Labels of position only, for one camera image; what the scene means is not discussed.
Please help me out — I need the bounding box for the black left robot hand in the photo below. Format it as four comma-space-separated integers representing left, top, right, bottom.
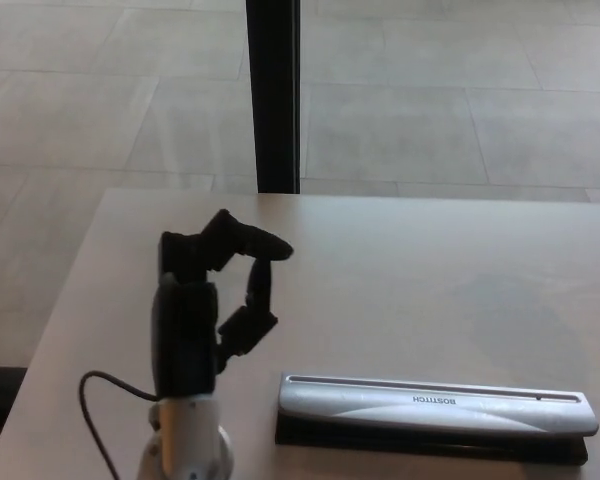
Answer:
149, 208, 295, 402

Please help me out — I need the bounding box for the black vertical post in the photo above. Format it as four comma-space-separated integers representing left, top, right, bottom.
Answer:
245, 0, 302, 195

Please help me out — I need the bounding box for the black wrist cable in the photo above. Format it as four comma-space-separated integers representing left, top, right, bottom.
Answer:
79, 370, 162, 480

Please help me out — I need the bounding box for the silver Bostitch three-hole punch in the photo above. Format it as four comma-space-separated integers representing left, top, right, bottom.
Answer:
274, 371, 600, 467

